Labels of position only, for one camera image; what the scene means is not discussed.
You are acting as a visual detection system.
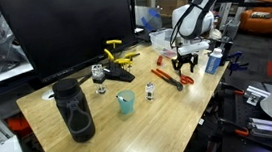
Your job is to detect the orange handled slip-joint pliers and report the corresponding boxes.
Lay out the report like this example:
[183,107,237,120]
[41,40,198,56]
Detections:
[150,65,185,95]

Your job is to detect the small red tool handle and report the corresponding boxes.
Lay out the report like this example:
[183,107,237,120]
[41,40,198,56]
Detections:
[155,54,165,67]

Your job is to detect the large black monitor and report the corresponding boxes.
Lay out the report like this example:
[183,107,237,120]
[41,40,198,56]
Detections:
[0,0,144,89]

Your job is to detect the small aluminium bracket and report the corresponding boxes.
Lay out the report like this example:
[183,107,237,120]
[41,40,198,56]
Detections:
[243,83,267,108]

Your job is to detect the yellow T-handle hex key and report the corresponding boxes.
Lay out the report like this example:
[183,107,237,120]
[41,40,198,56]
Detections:
[103,47,116,64]
[123,52,142,71]
[105,38,123,52]
[113,56,132,67]

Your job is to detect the orange sofa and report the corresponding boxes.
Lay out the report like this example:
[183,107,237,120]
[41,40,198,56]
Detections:
[237,5,272,41]

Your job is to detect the blue plastic piece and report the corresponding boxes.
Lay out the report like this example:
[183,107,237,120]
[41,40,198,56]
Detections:
[140,6,164,33]

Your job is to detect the small white stick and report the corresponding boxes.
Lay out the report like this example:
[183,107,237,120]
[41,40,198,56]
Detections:
[116,94,127,103]

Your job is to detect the red handled scissors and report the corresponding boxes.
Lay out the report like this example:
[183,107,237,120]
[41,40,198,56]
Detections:
[178,73,195,87]

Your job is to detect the teal plastic cup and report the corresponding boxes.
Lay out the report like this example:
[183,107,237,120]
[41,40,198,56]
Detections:
[115,88,138,116]

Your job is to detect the orange crate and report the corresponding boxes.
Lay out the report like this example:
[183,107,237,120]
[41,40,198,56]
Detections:
[5,112,35,140]

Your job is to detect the clear glass on black base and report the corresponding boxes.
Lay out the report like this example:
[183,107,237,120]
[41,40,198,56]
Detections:
[90,63,109,96]

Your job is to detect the black camera stand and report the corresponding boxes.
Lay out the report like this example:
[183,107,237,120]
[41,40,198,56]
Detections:
[215,18,244,66]

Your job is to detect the orange handled clamp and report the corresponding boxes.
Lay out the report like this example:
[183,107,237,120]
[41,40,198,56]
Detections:
[221,80,246,98]
[218,114,250,140]

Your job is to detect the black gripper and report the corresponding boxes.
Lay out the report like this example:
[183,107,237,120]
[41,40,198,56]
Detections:
[171,52,201,77]

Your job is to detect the cardboard box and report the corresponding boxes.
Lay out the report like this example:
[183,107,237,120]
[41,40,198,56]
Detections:
[157,0,189,17]

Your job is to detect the black water bottle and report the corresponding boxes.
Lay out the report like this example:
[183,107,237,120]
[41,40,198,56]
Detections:
[51,75,98,146]

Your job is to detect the white round cable grommet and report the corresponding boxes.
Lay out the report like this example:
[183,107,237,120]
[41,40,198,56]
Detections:
[40,88,57,102]

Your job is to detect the blue bottle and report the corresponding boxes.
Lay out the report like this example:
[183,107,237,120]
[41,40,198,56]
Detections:
[202,47,226,76]

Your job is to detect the black monitor stand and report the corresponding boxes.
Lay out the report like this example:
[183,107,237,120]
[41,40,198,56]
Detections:
[75,73,95,86]

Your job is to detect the blue clamp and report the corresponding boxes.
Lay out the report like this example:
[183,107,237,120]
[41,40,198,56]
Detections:
[225,49,250,76]

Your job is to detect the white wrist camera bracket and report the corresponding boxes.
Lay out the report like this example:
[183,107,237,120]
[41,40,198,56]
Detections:
[176,40,211,57]

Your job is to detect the small glass shaker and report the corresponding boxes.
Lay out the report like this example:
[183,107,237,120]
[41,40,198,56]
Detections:
[144,81,156,102]

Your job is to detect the clear plastic bin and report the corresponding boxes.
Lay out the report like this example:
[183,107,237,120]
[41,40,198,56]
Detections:
[148,27,183,61]

